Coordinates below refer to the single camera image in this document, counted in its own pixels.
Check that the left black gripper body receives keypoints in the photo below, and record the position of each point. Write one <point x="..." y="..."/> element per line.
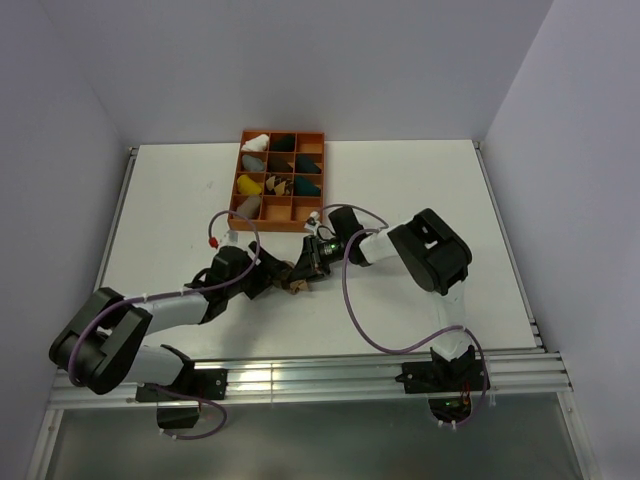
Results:
<point x="253" y="280"/>

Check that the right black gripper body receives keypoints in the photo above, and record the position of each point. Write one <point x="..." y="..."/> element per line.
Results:
<point x="321" y="255"/>

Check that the brown argyle sock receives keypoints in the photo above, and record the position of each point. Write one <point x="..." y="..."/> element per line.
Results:
<point x="292" y="287"/>

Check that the tan sock with maroon cuff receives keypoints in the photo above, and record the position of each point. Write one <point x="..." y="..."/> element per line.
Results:
<point x="248" y="208"/>

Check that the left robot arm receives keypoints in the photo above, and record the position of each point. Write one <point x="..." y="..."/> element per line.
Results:
<point x="102" y="345"/>

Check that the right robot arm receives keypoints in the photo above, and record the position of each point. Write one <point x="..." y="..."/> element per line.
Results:
<point x="436" y="258"/>

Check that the teal rolled sock lower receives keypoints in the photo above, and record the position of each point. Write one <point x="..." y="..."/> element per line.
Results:
<point x="304" y="187"/>

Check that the teal rolled sock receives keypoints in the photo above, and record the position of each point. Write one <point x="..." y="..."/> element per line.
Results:
<point x="304" y="187"/>
<point x="306" y="164"/>

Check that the argyle rolled sock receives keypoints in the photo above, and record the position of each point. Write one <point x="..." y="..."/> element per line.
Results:
<point x="278" y="185"/>

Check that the teal rolled sock upper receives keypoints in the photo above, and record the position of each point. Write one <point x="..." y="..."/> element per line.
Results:
<point x="306" y="164"/>

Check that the yellow rolled sock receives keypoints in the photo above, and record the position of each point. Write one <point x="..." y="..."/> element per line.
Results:
<point x="250" y="185"/>

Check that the orange wooden compartment tray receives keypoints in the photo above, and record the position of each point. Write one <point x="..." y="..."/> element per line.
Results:
<point x="282" y="213"/>

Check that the dark brown rolled sock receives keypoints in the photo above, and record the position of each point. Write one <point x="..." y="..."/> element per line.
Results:
<point x="281" y="163"/>

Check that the grey rolled sock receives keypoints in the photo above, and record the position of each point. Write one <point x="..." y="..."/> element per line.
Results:
<point x="252" y="163"/>

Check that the dark green rolled sock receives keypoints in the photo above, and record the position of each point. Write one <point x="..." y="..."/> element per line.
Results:
<point x="282" y="142"/>

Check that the white rolled sock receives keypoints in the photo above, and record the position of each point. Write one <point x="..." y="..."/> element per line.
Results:
<point x="258" y="143"/>

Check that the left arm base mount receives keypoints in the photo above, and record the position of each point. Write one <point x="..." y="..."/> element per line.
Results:
<point x="180" y="406"/>

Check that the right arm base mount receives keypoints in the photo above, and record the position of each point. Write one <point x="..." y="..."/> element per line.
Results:
<point x="442" y="377"/>

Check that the aluminium table frame rail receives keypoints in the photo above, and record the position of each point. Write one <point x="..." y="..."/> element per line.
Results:
<point x="345" y="378"/>

